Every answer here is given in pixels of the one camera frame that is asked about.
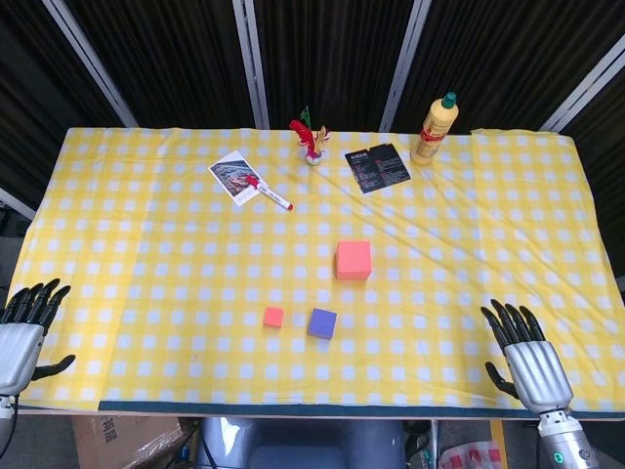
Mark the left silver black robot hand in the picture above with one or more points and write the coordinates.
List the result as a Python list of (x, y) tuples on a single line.
[(19, 352)]

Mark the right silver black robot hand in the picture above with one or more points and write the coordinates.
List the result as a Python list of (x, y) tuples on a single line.
[(537, 373)]

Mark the large pink cube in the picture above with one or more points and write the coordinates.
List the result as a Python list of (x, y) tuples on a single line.
[(352, 259)]

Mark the purple cube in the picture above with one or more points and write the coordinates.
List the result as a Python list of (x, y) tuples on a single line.
[(322, 323)]

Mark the small orange-pink cube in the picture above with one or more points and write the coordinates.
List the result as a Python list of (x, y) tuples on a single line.
[(273, 316)]

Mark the red white plastic bag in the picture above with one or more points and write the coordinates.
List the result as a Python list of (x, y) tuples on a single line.
[(471, 456)]

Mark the brown cardboard box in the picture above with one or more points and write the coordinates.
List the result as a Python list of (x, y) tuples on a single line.
[(122, 442)]

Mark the yellow white checkered tablecloth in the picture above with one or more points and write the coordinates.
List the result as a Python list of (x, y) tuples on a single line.
[(195, 273)]

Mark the grey robot torso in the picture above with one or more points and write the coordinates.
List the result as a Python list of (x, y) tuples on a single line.
[(303, 444)]

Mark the yellow bottle green cap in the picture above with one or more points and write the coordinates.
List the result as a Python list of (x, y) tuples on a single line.
[(432, 137)]

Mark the black printed card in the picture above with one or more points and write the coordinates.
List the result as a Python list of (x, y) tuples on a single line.
[(378, 167)]

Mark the photo postcard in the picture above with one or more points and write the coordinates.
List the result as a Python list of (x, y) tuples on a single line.
[(229, 173)]

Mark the red white marker pen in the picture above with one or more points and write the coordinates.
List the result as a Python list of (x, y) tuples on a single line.
[(269, 194)]

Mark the colourful feather shuttlecock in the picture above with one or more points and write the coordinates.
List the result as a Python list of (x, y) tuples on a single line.
[(312, 141)]

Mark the grey metal frame post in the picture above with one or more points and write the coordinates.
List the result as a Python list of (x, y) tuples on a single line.
[(88, 63), (586, 83), (251, 63), (405, 63)]

